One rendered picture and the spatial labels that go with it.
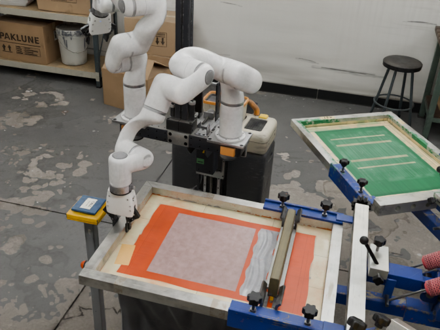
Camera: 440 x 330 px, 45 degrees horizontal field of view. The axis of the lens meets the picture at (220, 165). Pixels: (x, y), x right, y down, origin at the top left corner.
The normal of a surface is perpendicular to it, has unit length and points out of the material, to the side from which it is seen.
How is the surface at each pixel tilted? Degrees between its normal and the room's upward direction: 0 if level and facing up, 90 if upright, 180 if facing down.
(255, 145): 90
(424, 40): 90
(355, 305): 1
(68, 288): 0
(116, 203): 91
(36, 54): 90
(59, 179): 0
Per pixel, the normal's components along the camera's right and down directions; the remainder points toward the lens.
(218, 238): 0.07, -0.86
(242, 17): -0.25, 0.48
